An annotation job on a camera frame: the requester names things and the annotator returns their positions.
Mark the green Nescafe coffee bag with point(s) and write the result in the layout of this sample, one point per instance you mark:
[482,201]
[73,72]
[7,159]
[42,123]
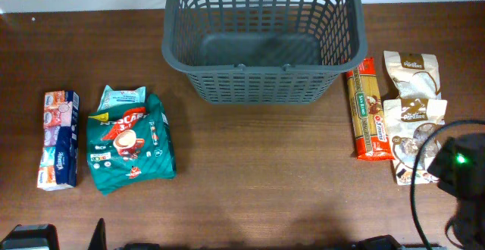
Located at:
[128,144]

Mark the San Remo spaghetti packet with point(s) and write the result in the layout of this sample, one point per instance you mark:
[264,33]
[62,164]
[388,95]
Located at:
[372,142]

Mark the grey plastic basket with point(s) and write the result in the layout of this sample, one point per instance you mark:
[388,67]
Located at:
[263,51]

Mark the Kleenex tissue multipack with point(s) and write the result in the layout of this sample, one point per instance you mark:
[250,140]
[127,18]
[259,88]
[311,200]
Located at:
[58,164]

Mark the Pantree mushroom pouch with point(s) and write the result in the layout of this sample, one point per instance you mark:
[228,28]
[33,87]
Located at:
[409,122]

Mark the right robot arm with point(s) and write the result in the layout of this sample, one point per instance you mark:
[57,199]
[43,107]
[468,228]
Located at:
[459,166]

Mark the teal wet wipes packet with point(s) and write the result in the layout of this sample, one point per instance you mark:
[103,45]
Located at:
[111,98]

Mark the Pantree white grain pouch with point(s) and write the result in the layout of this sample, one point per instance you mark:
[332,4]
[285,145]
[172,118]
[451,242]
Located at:
[414,75]

